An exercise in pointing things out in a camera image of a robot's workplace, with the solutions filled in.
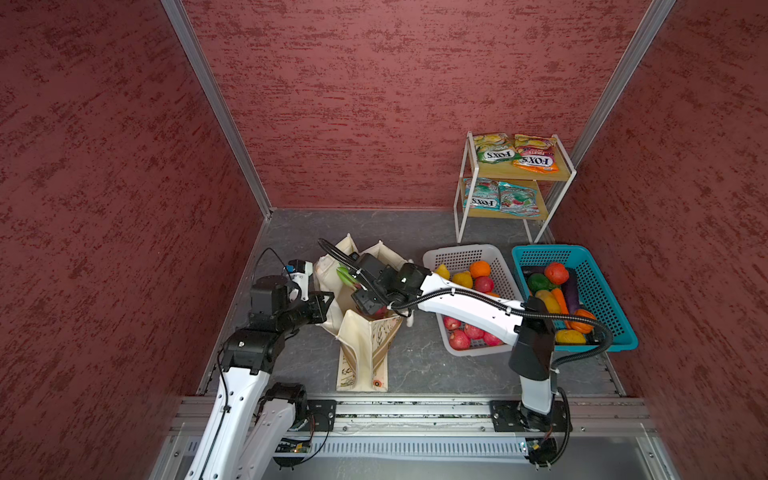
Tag cream canvas tote bag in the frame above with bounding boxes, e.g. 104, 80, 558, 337
313, 236, 414, 393

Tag red apple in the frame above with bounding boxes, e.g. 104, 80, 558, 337
483, 332, 503, 346
463, 323, 485, 340
473, 276, 495, 293
449, 329, 471, 351
443, 316, 463, 332

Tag pink dragon fruit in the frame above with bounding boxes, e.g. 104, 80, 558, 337
336, 266, 388, 320

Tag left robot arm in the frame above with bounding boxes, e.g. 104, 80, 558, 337
185, 271, 334, 479

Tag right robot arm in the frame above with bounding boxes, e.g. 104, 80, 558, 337
340, 254, 555, 432

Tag red-green Fox's candy bag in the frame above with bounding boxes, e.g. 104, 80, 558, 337
498, 182, 541, 218

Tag green Fox's candy bag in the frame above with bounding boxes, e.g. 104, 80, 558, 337
473, 133, 521, 164

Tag orange Fox's candy bag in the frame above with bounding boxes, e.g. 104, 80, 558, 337
513, 134, 559, 174

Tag yellow pear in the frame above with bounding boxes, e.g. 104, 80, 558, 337
434, 264, 452, 281

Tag white plastic basket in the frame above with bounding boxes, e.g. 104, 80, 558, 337
422, 244, 524, 357

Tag orange fruit back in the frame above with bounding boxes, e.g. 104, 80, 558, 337
469, 260, 492, 278

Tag red apple back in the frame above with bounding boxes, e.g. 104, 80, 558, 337
473, 276, 495, 293

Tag green bell pepper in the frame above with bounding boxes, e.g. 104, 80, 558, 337
526, 273, 556, 294

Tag yellow bell pepper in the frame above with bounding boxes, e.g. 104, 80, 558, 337
535, 290, 562, 314

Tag white wooden two-tier shelf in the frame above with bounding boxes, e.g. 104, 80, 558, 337
453, 132, 577, 244

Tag red tomato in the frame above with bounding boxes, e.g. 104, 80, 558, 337
544, 262, 570, 285

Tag orange carrot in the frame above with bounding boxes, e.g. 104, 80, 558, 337
551, 288, 569, 315

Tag purple eggplant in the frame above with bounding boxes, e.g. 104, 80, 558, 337
561, 268, 581, 314

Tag small orange pumpkin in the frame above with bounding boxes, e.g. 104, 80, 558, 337
568, 308, 598, 335

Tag teal plastic basket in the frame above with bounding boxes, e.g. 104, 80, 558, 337
511, 244, 638, 352

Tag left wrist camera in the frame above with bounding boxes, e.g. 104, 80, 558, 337
287, 259, 314, 301

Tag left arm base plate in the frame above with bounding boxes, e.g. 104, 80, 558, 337
289, 399, 338, 434

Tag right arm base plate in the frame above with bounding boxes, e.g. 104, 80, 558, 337
489, 400, 572, 434

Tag black corrugated cable conduit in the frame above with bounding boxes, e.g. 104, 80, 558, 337
316, 238, 614, 370

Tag aluminium mounting rail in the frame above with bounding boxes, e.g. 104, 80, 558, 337
170, 393, 658, 439

